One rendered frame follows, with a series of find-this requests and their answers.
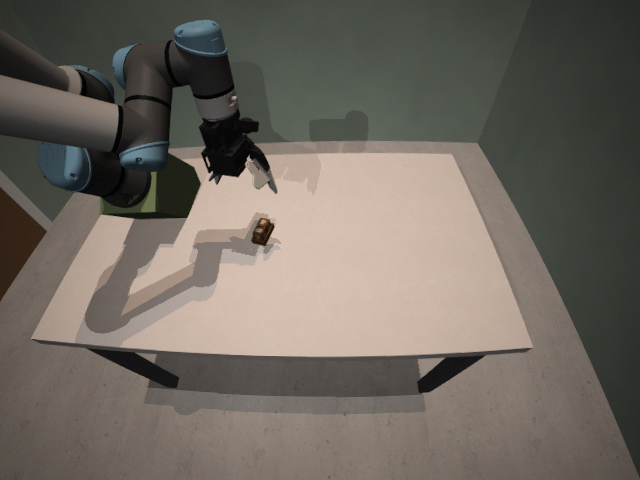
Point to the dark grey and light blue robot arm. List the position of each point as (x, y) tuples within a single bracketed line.
[(135, 137)]

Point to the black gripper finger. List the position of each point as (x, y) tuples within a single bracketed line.
[(216, 177), (260, 169)]

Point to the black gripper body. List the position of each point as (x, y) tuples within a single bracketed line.
[(230, 151)]

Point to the brown wooden cube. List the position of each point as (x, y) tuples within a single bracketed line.
[(264, 223), (259, 233)]

